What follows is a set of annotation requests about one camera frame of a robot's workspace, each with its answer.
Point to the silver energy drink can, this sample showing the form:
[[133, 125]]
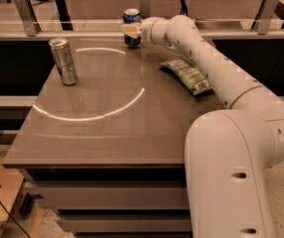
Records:
[[61, 52]]

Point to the middle metal rail bracket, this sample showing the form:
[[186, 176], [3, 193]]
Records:
[[145, 8]]

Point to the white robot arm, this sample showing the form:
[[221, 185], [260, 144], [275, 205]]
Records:
[[227, 150]]

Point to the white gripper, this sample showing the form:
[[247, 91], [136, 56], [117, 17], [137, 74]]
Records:
[[146, 31]]

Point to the left metal rail bracket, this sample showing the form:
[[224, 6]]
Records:
[[28, 17]]

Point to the blue pepsi can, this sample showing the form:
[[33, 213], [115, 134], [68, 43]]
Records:
[[130, 16]]

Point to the right metal rail bracket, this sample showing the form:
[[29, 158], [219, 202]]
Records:
[[263, 23]]

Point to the black desk leg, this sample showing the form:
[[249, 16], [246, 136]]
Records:
[[64, 15]]

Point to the metal rail bracket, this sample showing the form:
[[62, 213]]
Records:
[[145, 8], [28, 17], [263, 23]]

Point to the green chip bag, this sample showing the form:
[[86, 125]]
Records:
[[188, 74]]

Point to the grey drawer cabinet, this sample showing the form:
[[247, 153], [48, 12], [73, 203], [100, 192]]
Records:
[[144, 202]]

